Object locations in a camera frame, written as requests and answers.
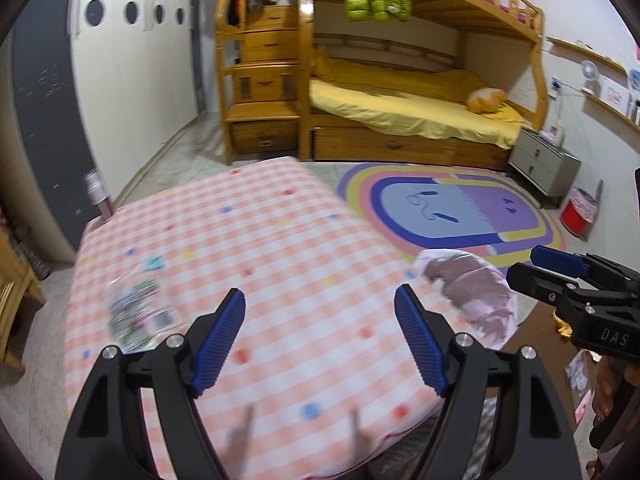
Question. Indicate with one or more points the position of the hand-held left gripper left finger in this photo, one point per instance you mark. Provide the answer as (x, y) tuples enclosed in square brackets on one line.
[(220, 346)]

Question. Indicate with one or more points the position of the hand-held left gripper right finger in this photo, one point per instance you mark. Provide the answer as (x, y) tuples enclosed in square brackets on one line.
[(421, 346)]

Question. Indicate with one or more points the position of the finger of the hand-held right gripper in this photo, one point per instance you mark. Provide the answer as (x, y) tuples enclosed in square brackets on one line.
[(537, 280), (555, 260)]

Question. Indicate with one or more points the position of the clear plastic bag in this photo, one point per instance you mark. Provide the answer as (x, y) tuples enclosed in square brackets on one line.
[(475, 290)]

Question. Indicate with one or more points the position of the person's right hand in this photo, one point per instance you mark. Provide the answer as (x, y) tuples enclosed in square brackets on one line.
[(607, 386)]

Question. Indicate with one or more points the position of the red waste bin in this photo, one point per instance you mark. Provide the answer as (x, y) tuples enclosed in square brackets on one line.
[(577, 217)]

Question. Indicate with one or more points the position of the crumpled printed wrapper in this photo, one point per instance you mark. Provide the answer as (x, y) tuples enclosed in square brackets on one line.
[(140, 312)]

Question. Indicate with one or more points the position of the grey nightstand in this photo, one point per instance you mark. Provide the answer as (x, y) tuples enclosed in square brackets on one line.
[(542, 165)]

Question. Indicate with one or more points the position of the rainbow pattern rug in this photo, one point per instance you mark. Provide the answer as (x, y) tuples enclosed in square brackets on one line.
[(450, 205)]

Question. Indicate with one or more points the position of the pink checkered tablecloth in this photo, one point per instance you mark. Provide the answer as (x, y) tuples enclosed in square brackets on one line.
[(290, 240)]

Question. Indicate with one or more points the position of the orange and white plush toy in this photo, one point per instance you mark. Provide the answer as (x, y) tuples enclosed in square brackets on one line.
[(485, 100)]

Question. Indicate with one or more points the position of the white picture card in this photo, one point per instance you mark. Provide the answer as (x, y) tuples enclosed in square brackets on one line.
[(616, 92)]

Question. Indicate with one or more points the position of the small white fan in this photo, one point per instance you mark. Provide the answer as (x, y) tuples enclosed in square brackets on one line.
[(590, 71)]

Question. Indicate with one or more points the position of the clear cap spray bottle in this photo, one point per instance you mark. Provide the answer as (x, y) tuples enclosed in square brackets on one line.
[(97, 195)]

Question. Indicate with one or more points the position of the wooden cabinet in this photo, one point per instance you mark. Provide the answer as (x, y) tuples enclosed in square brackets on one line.
[(15, 305)]

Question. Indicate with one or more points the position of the yellow bed sheet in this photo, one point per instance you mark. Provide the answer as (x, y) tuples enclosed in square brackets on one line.
[(400, 105)]

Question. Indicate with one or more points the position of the white and grey wardrobe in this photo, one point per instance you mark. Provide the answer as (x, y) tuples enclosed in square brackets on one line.
[(125, 100)]

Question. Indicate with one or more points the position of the wooden stair drawers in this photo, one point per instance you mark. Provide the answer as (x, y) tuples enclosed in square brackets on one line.
[(265, 85)]

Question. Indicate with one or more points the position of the wooden bunk bed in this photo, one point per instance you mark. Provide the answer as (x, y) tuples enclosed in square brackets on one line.
[(450, 5)]

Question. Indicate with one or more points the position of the wooden wall shelf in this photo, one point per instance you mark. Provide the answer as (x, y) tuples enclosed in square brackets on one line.
[(585, 52), (615, 110)]

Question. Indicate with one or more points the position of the wall socket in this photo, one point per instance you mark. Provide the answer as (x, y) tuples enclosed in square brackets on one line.
[(555, 85)]

